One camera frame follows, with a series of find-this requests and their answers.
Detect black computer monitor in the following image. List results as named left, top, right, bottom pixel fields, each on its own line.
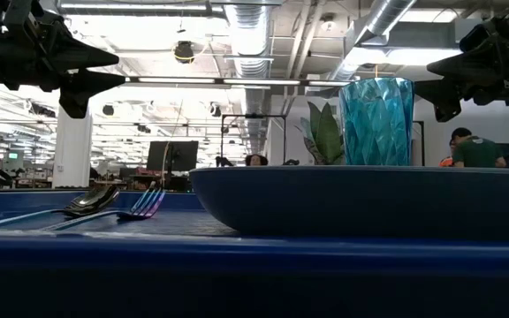
left=145, top=140, right=200, bottom=173

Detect teal faceted plastic cup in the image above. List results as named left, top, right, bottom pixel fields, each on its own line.
left=338, top=76, right=416, bottom=167

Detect white pillar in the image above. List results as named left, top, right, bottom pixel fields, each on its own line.
left=51, top=104, right=94, bottom=190

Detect long ceiling light strip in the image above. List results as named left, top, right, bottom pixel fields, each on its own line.
left=124, top=74, right=353, bottom=90

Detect dark teal round plate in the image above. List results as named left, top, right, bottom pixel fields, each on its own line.
left=188, top=164, right=509, bottom=243

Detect person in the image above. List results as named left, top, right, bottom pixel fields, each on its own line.
left=450, top=126, right=508, bottom=169
left=438, top=139, right=457, bottom=169
left=245, top=153, right=270, bottom=168

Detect spoon with blue handle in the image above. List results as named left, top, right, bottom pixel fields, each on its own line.
left=0, top=184, right=121, bottom=231

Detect black ceiling device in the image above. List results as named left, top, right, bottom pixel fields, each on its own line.
left=173, top=40, right=196, bottom=64

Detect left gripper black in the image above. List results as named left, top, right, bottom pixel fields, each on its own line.
left=0, top=0, right=127, bottom=120

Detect corrugated silver air duct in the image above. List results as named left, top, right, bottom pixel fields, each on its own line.
left=218, top=0, right=274, bottom=154

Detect succulent plant in white pot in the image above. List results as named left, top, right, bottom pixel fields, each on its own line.
left=295, top=101, right=346, bottom=166

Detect black metal stand frame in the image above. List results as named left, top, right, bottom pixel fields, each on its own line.
left=219, top=113, right=288, bottom=167

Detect blue plastic tray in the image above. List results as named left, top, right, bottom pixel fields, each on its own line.
left=0, top=189, right=509, bottom=318

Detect iridescent fork with blue handle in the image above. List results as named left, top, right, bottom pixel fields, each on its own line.
left=36, top=180, right=168, bottom=233

